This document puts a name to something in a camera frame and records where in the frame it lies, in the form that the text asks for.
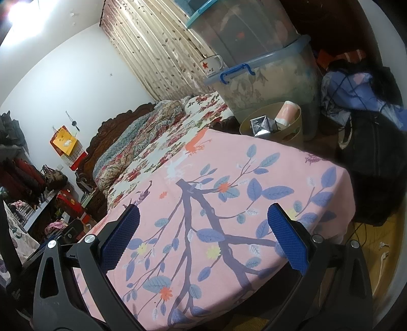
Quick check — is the beige round trash bin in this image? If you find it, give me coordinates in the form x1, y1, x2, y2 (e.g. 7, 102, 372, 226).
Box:
239, 101, 303, 149

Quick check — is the pink floral bed blanket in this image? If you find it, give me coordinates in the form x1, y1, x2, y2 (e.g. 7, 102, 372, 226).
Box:
93, 129, 355, 330

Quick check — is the red gift box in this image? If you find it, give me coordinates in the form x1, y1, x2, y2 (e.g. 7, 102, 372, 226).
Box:
56, 190, 91, 224

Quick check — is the black bag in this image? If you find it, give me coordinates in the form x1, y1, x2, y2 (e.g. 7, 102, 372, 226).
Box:
335, 111, 406, 226

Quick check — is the dark wooden headboard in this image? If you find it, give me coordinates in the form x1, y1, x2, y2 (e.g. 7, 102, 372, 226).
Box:
74, 102, 157, 220

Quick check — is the dark blue carton box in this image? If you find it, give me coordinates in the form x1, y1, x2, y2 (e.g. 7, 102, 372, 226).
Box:
250, 115, 279, 138

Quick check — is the blue clothes pile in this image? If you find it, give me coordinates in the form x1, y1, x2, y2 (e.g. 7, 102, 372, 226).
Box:
321, 72, 406, 131

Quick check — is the lower clear storage bin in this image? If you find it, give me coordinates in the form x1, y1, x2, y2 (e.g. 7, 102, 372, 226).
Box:
204, 35, 322, 140

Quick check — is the clear storage bin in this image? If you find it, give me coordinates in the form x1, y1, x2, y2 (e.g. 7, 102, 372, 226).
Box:
204, 35, 322, 140
186, 0, 299, 67

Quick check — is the red floral quilt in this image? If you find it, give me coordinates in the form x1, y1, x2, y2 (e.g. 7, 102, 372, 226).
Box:
92, 92, 232, 210

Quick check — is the white enamel mug red star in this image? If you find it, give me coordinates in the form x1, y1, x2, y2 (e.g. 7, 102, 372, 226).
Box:
199, 54, 225, 77

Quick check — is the upper clear storage bin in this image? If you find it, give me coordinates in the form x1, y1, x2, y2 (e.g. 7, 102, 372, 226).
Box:
186, 0, 299, 67

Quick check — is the beige patterned curtain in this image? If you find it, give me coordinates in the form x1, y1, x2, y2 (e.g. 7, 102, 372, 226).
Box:
99, 0, 214, 101

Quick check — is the yellow red wall calendar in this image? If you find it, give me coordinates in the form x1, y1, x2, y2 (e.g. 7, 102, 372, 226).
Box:
50, 126, 88, 171

